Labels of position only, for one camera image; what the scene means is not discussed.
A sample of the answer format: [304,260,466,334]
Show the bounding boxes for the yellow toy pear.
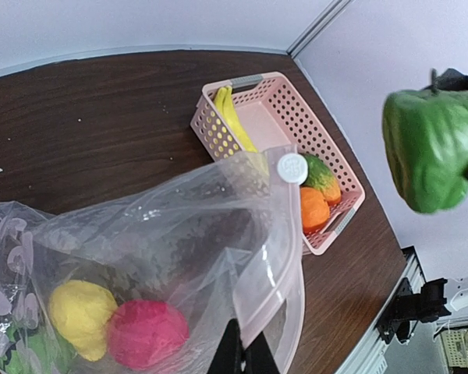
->
[48,280,118,362]

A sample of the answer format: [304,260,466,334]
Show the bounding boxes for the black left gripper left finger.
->
[209,319,243,374]

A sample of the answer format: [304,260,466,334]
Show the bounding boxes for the clear zip top bag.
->
[0,146,307,373]

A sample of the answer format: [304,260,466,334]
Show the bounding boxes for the green orange toy mango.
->
[301,153,342,206]

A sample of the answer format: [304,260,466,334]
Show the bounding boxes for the pink perforated plastic basket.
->
[190,72,365,256]

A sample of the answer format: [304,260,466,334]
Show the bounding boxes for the green toy watermelon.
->
[0,325,76,374]

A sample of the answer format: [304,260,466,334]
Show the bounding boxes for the orange toy orange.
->
[300,187,331,234]

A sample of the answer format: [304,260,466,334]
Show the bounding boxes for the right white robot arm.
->
[431,68,468,312]

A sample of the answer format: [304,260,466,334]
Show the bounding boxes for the red toy apple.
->
[107,299,190,371]

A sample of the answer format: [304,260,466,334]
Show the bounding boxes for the yellow toy banana bunch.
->
[214,86,257,153]

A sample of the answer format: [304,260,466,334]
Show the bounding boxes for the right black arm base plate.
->
[376,277,450,344]

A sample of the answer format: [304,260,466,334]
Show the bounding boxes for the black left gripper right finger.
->
[245,334,280,374]

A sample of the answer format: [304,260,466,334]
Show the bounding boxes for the right aluminium frame post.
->
[286,0,353,58]

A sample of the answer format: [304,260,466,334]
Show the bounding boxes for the front aluminium rail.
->
[337,246,425,373]

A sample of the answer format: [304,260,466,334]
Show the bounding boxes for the green toy bell pepper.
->
[382,90,468,213]

